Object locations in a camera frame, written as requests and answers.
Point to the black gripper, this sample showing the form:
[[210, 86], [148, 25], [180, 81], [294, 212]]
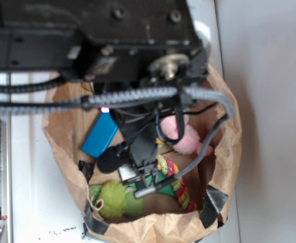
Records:
[[139, 149]]

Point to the green plush animal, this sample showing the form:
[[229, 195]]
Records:
[[114, 200]]

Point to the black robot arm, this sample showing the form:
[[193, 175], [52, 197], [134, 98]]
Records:
[[143, 57]]

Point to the blue rectangular block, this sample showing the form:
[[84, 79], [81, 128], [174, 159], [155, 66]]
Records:
[[100, 136]]

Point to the pink plush bunny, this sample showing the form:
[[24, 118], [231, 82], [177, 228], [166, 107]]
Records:
[[190, 142]]

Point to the brown paper bag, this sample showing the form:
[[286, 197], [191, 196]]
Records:
[[211, 183]]

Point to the green wooden wedge block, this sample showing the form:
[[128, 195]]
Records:
[[168, 190]]

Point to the multicolour twisted rope toy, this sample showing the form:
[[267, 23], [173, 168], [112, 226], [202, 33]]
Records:
[[170, 162]]

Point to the aluminium frame rail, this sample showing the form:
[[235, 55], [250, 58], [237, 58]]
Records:
[[6, 218]]

